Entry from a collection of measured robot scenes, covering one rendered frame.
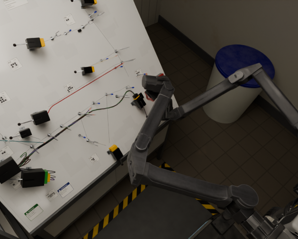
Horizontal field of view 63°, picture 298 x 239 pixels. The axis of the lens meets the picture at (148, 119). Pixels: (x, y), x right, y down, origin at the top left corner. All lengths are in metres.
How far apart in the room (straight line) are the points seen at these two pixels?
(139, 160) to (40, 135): 0.68
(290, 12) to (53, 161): 2.35
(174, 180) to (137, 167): 0.13
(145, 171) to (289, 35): 2.28
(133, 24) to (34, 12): 0.56
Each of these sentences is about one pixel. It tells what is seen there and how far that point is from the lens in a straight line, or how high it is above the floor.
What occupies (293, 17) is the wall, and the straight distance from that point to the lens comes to 2.74.
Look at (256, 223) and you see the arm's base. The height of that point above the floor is 1.48.
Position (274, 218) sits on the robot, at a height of 1.19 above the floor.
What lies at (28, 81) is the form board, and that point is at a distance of 1.32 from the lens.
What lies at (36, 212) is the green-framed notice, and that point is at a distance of 1.45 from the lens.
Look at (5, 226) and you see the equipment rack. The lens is 1.77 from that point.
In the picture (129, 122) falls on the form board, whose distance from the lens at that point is 1.53.
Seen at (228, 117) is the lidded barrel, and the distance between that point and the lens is 2.83.
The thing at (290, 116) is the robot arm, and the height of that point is 1.46.
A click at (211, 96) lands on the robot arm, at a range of 1.26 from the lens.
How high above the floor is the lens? 2.26
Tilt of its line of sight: 55 degrees down
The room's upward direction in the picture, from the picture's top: 8 degrees clockwise
